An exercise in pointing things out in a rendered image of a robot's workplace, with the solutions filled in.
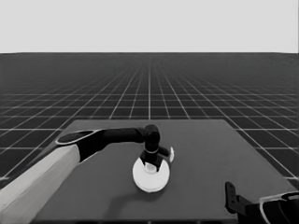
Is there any large thick white disc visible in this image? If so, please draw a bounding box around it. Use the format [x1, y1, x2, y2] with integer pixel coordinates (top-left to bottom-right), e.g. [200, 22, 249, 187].
[132, 156, 171, 194]

